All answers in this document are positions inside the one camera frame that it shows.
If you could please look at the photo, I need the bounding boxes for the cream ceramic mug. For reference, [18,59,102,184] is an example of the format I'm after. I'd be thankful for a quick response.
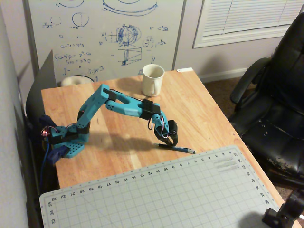
[142,64,165,97]

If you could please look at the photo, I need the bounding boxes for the servo wire bundle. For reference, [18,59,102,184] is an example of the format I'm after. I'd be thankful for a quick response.
[147,113,167,139]

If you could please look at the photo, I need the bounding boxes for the white tape roll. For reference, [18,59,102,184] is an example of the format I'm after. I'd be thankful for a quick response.
[61,75,95,87]

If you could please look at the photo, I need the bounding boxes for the blue USB cable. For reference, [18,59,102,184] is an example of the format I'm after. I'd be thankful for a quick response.
[38,136,52,192]

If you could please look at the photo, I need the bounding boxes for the whiteboard with blue drawings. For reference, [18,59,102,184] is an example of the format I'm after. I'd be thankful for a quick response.
[23,0,187,83]

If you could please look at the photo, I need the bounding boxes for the dark blue table clamp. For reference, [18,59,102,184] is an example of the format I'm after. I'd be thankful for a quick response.
[38,114,70,166]

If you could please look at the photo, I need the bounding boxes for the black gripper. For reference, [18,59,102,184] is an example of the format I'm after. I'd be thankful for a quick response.
[154,120,179,147]

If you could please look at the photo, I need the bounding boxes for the black flat panel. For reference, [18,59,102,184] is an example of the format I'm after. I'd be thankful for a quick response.
[24,49,58,121]

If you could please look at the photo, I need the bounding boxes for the black leather office chair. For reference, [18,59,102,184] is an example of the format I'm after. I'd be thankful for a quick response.
[229,11,304,189]

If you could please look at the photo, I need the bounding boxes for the blue and silver pen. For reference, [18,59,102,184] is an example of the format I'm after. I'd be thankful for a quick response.
[154,143,196,154]

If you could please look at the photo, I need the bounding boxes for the grey cutting mat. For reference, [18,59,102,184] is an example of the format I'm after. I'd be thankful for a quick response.
[39,145,281,228]

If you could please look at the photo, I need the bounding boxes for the white window blinds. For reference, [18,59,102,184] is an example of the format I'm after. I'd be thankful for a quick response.
[192,0,304,49]

